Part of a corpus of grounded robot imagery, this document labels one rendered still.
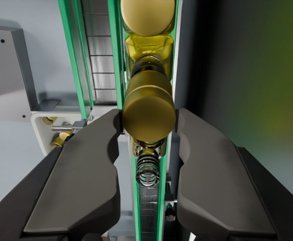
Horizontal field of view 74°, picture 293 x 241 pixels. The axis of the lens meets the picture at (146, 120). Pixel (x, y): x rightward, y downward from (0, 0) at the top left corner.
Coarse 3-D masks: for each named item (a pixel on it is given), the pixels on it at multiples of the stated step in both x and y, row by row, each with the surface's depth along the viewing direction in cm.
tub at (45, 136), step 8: (40, 112) 54; (48, 112) 54; (56, 112) 53; (64, 112) 53; (72, 112) 53; (80, 112) 53; (32, 120) 54; (40, 120) 57; (56, 120) 63; (64, 120) 63; (72, 120) 63; (40, 128) 57; (48, 128) 61; (40, 136) 58; (48, 136) 62; (40, 144) 59; (48, 144) 62; (56, 144) 66; (48, 152) 62
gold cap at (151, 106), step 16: (144, 80) 13; (160, 80) 13; (128, 96) 12; (144, 96) 11; (160, 96) 11; (128, 112) 11; (144, 112) 11; (160, 112) 11; (128, 128) 12; (144, 128) 12; (160, 128) 12
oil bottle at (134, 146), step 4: (132, 140) 27; (136, 140) 26; (132, 144) 27; (136, 144) 27; (164, 144) 27; (132, 148) 27; (136, 148) 27; (160, 148) 27; (164, 148) 27; (132, 152) 28; (136, 152) 27; (160, 152) 27; (164, 152) 28; (136, 156) 28; (160, 156) 28
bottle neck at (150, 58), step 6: (150, 54) 20; (138, 60) 20; (144, 60) 17; (150, 60) 17; (156, 60) 18; (138, 66) 16; (144, 66) 16; (150, 66) 16; (156, 66) 16; (162, 66) 18; (132, 72) 17; (138, 72) 16; (162, 72) 16
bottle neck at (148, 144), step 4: (160, 140) 20; (164, 140) 20; (140, 144) 20; (144, 144) 20; (148, 144) 20; (152, 144) 20; (156, 144) 20; (160, 144) 20; (148, 148) 20; (152, 148) 20; (156, 148) 20
